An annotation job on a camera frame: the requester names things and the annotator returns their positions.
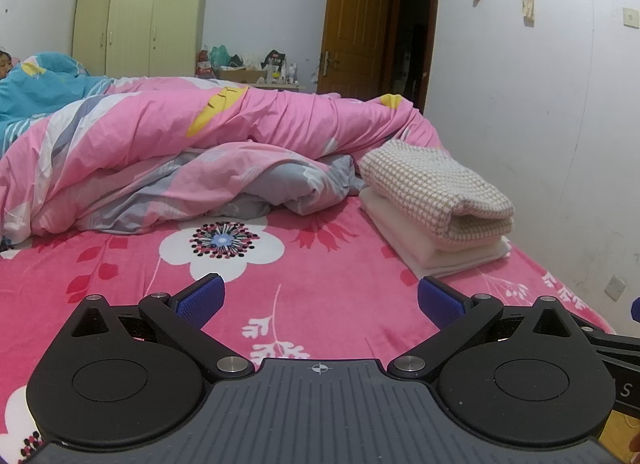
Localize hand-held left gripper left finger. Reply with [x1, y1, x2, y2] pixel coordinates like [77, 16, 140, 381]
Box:
[72, 272, 256, 379]

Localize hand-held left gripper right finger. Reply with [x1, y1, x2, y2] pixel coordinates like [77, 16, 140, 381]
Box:
[387, 275, 568, 379]

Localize beige white checked knit coat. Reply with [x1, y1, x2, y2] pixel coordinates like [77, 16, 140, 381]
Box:
[359, 139, 516, 245]

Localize white fleece garment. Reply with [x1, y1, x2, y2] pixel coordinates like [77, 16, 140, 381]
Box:
[359, 187, 514, 280]

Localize pink floral bed blanket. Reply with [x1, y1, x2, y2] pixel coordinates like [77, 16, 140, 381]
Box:
[0, 144, 617, 464]

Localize pink grey patterned quilt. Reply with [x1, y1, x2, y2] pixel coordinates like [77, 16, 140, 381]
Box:
[0, 76, 451, 246]

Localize cardboard box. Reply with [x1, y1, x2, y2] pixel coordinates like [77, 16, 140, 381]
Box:
[216, 66, 267, 84]

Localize teal blue blanket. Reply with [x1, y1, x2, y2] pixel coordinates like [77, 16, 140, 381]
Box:
[0, 50, 117, 153]

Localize light green wardrobe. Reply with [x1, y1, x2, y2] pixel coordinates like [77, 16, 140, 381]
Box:
[71, 0, 211, 78]

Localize brown wooden door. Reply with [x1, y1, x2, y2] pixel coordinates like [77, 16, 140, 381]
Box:
[319, 0, 443, 116]

